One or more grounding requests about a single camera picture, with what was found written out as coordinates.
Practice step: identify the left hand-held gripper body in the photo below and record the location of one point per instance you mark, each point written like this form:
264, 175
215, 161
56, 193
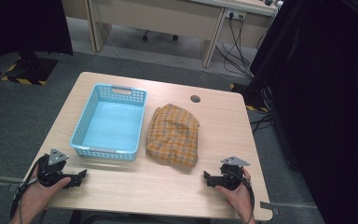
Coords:
50, 174

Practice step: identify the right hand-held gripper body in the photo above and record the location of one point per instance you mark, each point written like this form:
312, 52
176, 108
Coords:
231, 177

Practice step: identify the orange plaid cloth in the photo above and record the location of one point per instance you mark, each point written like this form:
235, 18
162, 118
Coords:
172, 137

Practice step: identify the light blue plastic basket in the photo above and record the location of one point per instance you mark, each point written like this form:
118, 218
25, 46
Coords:
112, 124

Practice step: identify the person's right hand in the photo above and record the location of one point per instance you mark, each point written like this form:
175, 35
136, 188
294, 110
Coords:
240, 199

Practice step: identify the person's left hand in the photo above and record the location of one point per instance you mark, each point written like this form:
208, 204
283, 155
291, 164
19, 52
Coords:
37, 194

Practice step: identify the person's dark clothing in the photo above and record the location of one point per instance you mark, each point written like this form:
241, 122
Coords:
121, 217

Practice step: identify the grey round table grommet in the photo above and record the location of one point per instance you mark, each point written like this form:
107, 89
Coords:
195, 99

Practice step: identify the black stand base striped tape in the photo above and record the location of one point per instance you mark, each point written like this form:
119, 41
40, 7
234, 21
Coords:
251, 98
28, 70

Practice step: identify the black curtain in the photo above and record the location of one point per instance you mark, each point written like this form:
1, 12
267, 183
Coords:
323, 109
18, 28

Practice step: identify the black chair caster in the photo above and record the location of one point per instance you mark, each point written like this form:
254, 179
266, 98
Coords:
144, 38
175, 37

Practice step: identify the white power strip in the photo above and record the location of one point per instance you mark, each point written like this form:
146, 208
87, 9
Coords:
234, 14

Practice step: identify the beige office desk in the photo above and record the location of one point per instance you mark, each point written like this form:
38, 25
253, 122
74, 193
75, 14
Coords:
155, 15

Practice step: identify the grey metal table bracket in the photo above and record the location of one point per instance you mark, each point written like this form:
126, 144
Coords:
268, 206

